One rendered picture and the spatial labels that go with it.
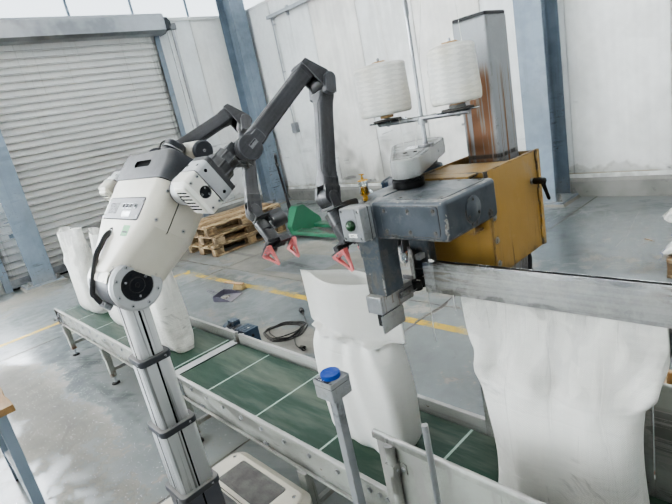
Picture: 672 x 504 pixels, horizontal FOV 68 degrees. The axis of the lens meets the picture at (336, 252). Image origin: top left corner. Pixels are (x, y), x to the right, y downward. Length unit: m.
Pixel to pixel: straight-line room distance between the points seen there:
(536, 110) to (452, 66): 4.83
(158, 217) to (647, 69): 5.51
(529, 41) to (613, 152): 1.56
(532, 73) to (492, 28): 4.58
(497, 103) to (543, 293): 0.62
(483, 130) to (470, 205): 0.44
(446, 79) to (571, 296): 0.64
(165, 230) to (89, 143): 7.32
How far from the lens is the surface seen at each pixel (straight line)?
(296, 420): 2.21
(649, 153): 6.40
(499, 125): 1.63
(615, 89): 6.40
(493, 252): 1.49
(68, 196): 8.67
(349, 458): 1.65
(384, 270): 1.35
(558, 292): 1.29
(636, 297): 1.23
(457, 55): 1.44
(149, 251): 1.56
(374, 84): 1.58
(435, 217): 1.18
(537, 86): 6.20
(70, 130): 8.77
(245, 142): 1.48
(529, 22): 6.23
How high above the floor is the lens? 1.58
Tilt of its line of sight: 16 degrees down
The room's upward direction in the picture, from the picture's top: 12 degrees counter-clockwise
